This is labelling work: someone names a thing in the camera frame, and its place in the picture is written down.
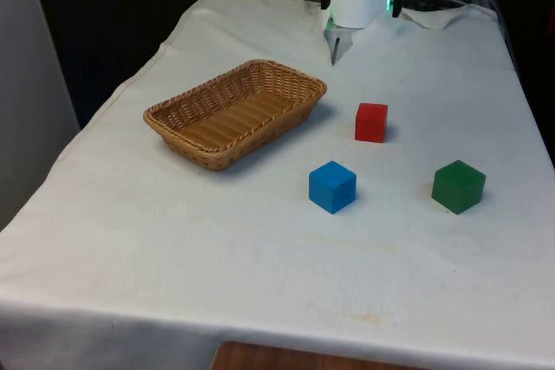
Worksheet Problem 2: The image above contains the blue cube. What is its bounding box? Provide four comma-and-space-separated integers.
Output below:
308, 160, 358, 216

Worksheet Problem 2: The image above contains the red cube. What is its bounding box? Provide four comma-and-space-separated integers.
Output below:
354, 102, 389, 145

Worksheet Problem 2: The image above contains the wicker basket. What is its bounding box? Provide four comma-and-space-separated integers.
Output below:
142, 59, 329, 172

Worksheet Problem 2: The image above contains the green cube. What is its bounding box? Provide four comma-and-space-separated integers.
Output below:
430, 159, 487, 216

